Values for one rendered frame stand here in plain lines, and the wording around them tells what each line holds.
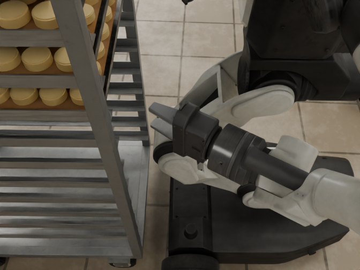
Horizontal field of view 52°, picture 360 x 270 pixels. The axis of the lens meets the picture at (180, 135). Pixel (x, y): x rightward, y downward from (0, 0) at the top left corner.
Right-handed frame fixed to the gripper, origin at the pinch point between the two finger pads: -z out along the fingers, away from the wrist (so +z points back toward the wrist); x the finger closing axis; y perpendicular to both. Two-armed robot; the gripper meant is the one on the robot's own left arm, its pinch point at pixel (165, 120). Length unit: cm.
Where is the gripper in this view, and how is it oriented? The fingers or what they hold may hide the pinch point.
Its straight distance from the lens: 68.0
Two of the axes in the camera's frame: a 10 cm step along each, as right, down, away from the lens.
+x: 0.0, -5.8, -8.1
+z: 8.6, 4.1, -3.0
